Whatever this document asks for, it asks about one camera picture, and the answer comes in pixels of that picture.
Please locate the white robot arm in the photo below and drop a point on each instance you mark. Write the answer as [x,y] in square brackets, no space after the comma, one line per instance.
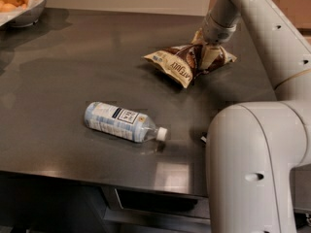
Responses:
[252,147]

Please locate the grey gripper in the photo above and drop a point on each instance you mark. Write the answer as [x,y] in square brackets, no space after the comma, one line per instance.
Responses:
[219,33]

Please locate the silver metal bowl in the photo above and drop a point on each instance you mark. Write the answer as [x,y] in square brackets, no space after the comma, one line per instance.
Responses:
[28,14]

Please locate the white paper bowl liner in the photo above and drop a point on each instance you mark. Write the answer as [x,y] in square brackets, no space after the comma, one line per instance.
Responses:
[13,15]

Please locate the brown chip bag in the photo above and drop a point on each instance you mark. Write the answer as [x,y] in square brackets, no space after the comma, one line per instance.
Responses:
[183,63]

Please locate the blue chip bag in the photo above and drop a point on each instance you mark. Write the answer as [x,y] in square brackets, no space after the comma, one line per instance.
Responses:
[203,138]

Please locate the clear plastic water bottle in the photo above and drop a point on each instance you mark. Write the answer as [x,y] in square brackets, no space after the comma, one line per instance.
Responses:
[123,123]

